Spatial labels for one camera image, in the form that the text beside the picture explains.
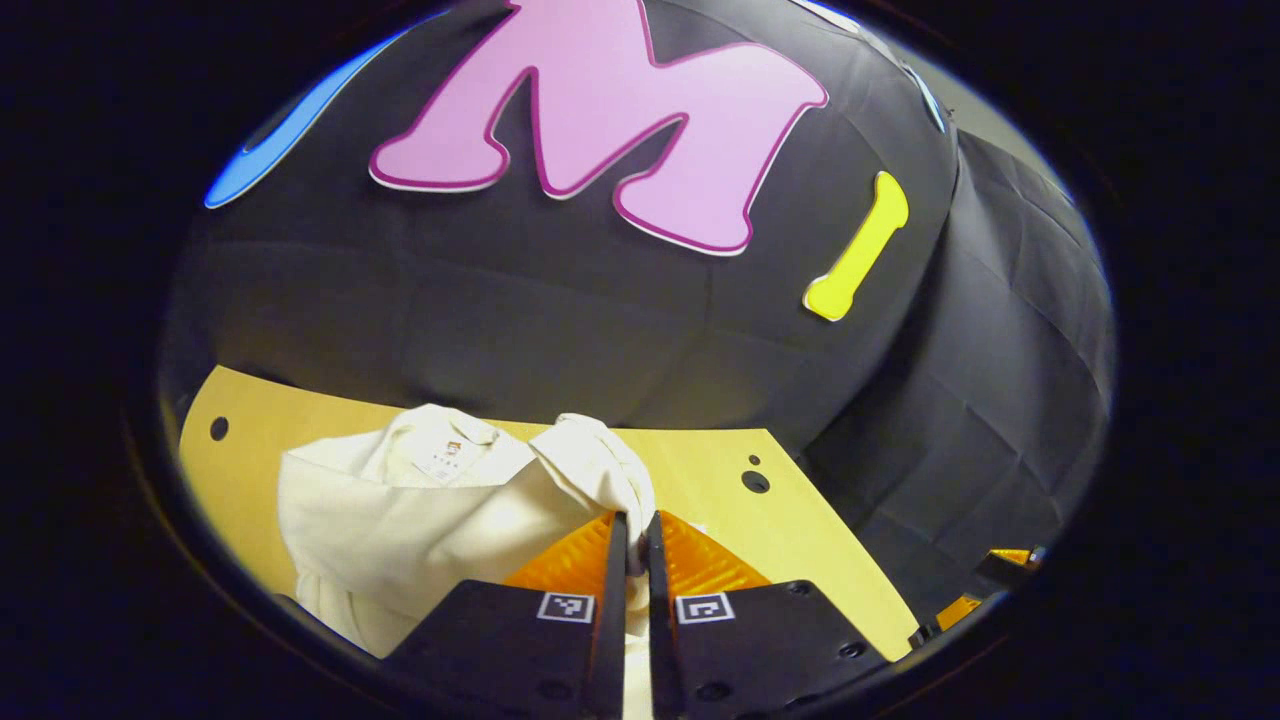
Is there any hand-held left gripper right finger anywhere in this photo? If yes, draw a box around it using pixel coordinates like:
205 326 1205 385
648 510 893 720

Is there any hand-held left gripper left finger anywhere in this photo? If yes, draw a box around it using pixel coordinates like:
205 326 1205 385
385 512 629 720

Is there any cream button-up shirt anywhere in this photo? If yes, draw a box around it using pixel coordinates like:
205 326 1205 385
277 404 658 720

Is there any black backdrop cloth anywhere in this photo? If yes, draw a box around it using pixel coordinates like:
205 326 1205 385
160 0 1116 641

